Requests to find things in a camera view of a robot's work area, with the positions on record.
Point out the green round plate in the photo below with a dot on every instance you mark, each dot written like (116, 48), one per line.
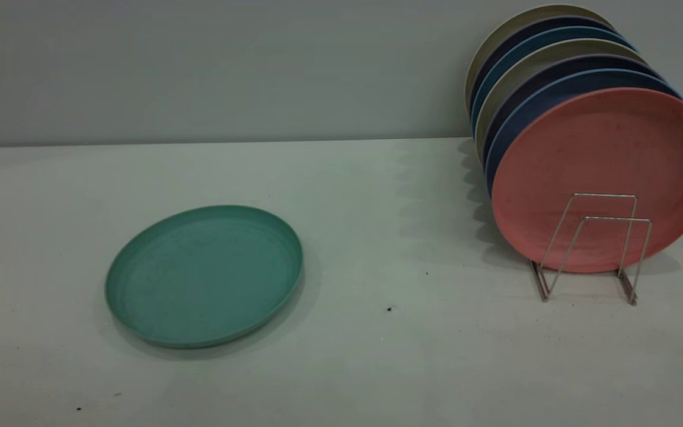
(205, 276)

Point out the pink round plate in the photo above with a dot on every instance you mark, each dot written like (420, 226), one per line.
(602, 148)

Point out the navy plate with blue rim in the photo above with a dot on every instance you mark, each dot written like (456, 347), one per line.
(584, 80)

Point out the beige round plate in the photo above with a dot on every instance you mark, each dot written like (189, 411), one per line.
(578, 47)
(537, 10)

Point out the dark purple round plate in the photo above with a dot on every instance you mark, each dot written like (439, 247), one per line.
(584, 62)
(549, 22)

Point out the teal blue round plate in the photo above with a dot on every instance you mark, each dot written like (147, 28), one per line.
(561, 34)

